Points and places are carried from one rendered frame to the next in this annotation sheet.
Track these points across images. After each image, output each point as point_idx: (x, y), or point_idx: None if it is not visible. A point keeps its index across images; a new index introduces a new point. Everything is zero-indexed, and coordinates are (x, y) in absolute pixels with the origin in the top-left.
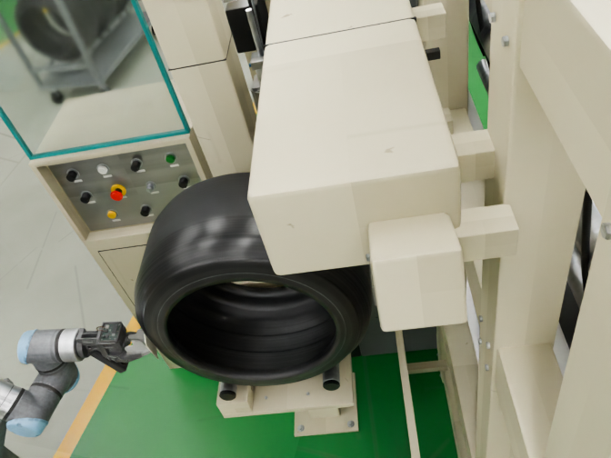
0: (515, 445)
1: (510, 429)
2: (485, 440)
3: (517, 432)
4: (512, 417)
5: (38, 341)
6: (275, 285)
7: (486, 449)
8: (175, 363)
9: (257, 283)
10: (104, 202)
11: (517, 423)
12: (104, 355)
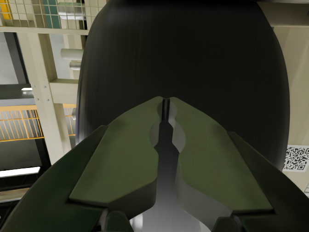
0: (69, 92)
1: (74, 90)
2: (89, 28)
3: (71, 100)
4: (76, 98)
5: None
6: (283, 10)
7: (87, 24)
8: (75, 120)
9: (296, 20)
10: None
11: (72, 103)
12: None
